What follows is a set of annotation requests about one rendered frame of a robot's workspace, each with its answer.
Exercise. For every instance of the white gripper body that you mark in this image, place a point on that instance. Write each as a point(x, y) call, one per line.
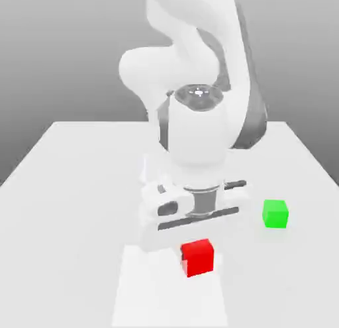
point(196, 228)

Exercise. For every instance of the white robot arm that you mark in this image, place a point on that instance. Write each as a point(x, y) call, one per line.
point(197, 137)

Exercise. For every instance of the small red cube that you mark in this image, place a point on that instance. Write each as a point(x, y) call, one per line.
point(199, 259)

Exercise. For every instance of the small green cube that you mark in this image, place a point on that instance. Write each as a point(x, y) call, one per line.
point(276, 214)

